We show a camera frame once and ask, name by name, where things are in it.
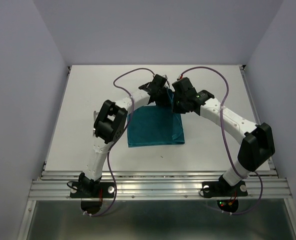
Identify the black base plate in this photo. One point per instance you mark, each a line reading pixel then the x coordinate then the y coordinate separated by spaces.
pixel 99 191
pixel 220 189

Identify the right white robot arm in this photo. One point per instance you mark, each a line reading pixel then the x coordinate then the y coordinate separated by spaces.
pixel 255 140

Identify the teal cloth napkin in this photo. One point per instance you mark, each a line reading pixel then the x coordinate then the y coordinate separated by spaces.
pixel 152 125

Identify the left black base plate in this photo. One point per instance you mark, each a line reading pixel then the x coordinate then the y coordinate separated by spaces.
pixel 99 191

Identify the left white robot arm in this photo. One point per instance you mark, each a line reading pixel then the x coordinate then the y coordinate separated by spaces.
pixel 109 126

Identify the aluminium front rail frame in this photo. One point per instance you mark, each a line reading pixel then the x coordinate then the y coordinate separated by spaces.
pixel 160 205

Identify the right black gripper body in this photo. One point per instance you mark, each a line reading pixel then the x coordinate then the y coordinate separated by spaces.
pixel 178 106

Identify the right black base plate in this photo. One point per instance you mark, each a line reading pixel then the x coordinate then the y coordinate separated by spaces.
pixel 220 189

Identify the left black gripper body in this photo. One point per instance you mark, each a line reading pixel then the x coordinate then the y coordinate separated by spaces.
pixel 162 99

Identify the silver fork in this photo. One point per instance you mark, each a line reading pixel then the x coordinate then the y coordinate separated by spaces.
pixel 94 122

